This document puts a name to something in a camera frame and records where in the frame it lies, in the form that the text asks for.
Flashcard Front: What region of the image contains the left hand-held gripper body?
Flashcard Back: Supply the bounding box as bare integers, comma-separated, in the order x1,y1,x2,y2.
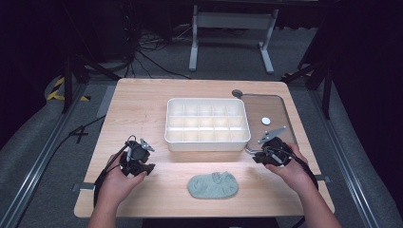
125,138,156,167

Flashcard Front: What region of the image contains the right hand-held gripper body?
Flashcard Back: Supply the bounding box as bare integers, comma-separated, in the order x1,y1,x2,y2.
258,125,294,167

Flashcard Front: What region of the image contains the green sock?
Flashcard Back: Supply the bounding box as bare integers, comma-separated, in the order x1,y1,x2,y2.
187,171,240,200

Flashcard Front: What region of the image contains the white divided storage box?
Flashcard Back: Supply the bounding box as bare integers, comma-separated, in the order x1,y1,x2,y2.
163,97,252,152

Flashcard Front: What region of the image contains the person's left hand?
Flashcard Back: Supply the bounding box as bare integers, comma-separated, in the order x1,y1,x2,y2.
96,154,148,208

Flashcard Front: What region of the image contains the person's right hand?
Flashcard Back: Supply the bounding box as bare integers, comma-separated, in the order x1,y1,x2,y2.
265,143,315,194

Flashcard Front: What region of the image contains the clear box lid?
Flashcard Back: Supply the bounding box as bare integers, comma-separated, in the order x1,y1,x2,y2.
232,89,298,156

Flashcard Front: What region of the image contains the black metal stand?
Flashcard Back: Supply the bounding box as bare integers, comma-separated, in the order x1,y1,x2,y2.
61,51,122,114
280,58,334,121

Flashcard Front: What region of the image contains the yellow black hazard tape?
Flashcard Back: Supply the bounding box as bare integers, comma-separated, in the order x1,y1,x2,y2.
47,76,91,103

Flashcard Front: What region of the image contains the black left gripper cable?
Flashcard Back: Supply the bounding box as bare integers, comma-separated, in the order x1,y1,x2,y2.
93,135,138,207

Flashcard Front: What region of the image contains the metal floor rail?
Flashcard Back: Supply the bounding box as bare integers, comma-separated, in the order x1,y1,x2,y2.
309,89,381,228
0,83,88,228

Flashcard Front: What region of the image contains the black floor cable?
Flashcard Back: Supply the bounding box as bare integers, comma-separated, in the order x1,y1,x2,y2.
13,114,107,228

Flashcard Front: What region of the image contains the bundle of black cables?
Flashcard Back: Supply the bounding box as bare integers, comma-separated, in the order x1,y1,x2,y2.
122,18,193,81

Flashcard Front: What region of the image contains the grey metal stand frame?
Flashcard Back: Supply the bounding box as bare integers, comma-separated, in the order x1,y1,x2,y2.
188,4,279,75

